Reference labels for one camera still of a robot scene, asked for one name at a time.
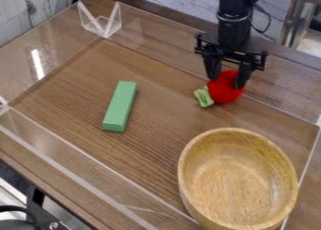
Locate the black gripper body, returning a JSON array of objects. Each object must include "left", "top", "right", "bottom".
[{"left": 195, "top": 33, "right": 269, "bottom": 70}]

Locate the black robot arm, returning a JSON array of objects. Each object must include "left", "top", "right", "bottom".
[{"left": 195, "top": 0, "right": 272, "bottom": 89}]

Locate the clear acrylic corner bracket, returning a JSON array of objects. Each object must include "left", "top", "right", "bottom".
[{"left": 77, "top": 2, "right": 122, "bottom": 38}]

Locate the background metal table leg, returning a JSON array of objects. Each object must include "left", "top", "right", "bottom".
[{"left": 280, "top": 0, "right": 316, "bottom": 49}]

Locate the wooden bowl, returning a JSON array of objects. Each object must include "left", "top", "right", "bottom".
[{"left": 178, "top": 128, "right": 299, "bottom": 230}]

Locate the black cable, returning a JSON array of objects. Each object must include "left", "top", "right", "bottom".
[{"left": 0, "top": 204, "right": 42, "bottom": 230}]

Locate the clear acrylic tray wall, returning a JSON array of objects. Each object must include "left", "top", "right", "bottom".
[{"left": 0, "top": 98, "right": 200, "bottom": 230}]

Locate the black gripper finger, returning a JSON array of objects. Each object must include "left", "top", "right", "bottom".
[
  {"left": 236, "top": 62, "right": 252, "bottom": 89},
  {"left": 203, "top": 53, "right": 223, "bottom": 81}
]

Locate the green rectangular block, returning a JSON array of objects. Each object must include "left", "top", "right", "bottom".
[{"left": 104, "top": 81, "right": 138, "bottom": 132}]

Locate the red plush strawberry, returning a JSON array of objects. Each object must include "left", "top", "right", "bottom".
[{"left": 193, "top": 69, "right": 245, "bottom": 108}]

